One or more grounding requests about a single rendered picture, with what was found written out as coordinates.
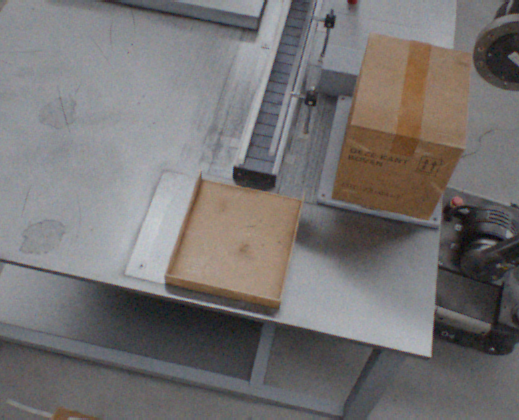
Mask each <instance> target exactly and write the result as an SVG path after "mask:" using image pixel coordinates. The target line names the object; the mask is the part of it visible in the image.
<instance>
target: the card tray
mask: <svg viewBox="0 0 519 420"><path fill-rule="evenodd" d="M304 196H305V191H304ZM304 196H303V199H302V200H301V199H297V198H293V197H289V196H281V195H277V194H273V193H268V192H265V191H261V190H256V189H248V188H244V187H240V186H236V185H232V184H228V183H224V182H216V181H211V180H208V179H203V178H202V169H200V171H199V174H198V176H197V179H196V183H195V186H194V189H193V191H192V194H191V196H190V199H189V204H188V206H187V209H186V211H185V214H184V217H183V219H182V225H181V227H180V230H179V232H178V234H177V237H176V239H175V245H174V247H173V250H172V253H171V254H170V257H169V260H168V262H167V268H166V270H165V273H164V281H165V283H167V284H171V285H175V286H179V287H182V288H186V289H194V290H197V291H202V292H205V293H210V294H213V295H217V296H225V297H229V298H232V299H236V300H240V301H244V302H247V303H255V304H260V305H263V306H267V307H271V308H275V309H278V310H280V306H281V303H282V295H283V290H284V287H285V282H286V279H287V275H288V271H289V263H290V259H291V255H292V251H293V247H294V243H295V239H296V232H297V227H298V224H299V219H300V216H301V211H302V208H303V203H304Z"/></svg>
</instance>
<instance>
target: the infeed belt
mask: <svg viewBox="0 0 519 420"><path fill-rule="evenodd" d="M310 3H311V0H292V2H291V5H290V8H289V14H288V17H287V19H286V23H285V25H284V28H283V31H282V37H281V40H280V43H279V46H278V49H277V52H276V55H275V60H274V64H273V67H272V69H271V73H270V75H269V78H268V84H267V87H266V90H265V93H264V96H263V99H262V102H261V108H260V110H259V113H258V117H257V119H256V122H255V125H254V128H253V134H252V137H251V139H250V143H249V146H248V148H247V152H246V157H245V160H244V163H243V164H239V167H238V168H241V169H246V170H250V171H253V172H258V173H262V174H270V175H272V172H273V168H274V166H275V159H276V155H277V152H278V149H279V146H280V142H281V139H282V132H283V129H284V125H285V122H286V119H287V116H288V112H289V105H290V103H291V99H292V97H291V96H289V103H288V106H287V110H286V113H285V117H284V119H283V123H282V130H281V132H280V136H279V139H278V143H277V146H276V149H275V156H269V151H270V147H271V144H272V141H273V138H274V134H275V128H276V124H277V122H278V118H279V115H280V112H281V109H282V103H283V99H284V96H285V93H286V89H287V87H288V83H289V77H290V74H291V70H292V67H293V64H294V60H295V58H296V51H297V48H298V45H299V41H300V38H301V35H302V31H303V29H304V22H305V19H306V16H307V13H308V10H309V6H310ZM311 23H312V20H311V21H310V24H309V28H308V31H307V34H306V38H305V41H304V47H303V51H302V54H301V57H300V60H299V64H298V67H297V70H296V77H295V81H294V83H293V87H292V90H291V92H294V89H295V86H296V79H297V75H298V73H299V69H300V66H301V62H302V59H303V56H304V49H305V46H306V43H307V39H308V36H309V32H310V29H311Z"/></svg>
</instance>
